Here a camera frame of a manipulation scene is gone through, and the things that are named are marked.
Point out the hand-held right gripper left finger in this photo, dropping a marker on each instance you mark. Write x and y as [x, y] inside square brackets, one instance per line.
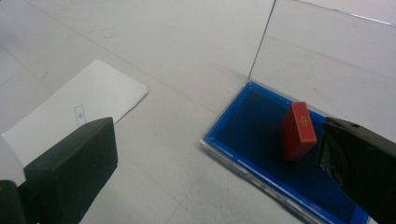
[71, 168]

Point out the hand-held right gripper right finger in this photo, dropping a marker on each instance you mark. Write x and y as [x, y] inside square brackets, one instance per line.
[364, 168]

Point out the red rectangular stamp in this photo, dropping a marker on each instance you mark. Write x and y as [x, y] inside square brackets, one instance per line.
[297, 133]

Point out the blue ink pad box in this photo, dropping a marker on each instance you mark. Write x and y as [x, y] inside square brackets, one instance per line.
[255, 130]

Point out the white paper sheet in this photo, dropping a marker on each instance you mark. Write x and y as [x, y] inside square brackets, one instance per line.
[84, 93]

